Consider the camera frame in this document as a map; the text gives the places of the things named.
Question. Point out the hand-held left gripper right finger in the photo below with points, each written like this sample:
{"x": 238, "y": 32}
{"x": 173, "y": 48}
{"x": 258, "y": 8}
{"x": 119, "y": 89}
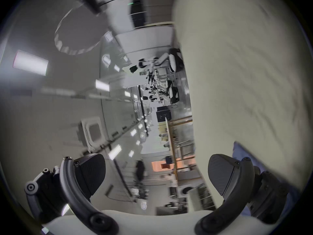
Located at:
{"x": 234, "y": 180}

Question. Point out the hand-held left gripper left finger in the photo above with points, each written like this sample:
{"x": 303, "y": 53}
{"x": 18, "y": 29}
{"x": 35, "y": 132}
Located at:
{"x": 73, "y": 187}

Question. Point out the blue garment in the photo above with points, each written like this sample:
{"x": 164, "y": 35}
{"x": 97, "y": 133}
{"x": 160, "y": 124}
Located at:
{"x": 247, "y": 154}

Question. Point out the white washing machine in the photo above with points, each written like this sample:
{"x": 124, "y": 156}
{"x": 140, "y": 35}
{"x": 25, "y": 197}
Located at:
{"x": 185, "y": 190}

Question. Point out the white robot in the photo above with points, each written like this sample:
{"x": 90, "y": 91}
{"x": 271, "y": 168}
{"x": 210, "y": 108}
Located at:
{"x": 173, "y": 92}
{"x": 168, "y": 57}

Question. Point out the bed with beige sheet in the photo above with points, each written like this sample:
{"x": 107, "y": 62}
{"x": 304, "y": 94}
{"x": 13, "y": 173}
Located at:
{"x": 239, "y": 70}

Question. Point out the wooden frame table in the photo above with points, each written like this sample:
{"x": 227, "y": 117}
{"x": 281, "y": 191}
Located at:
{"x": 174, "y": 141}

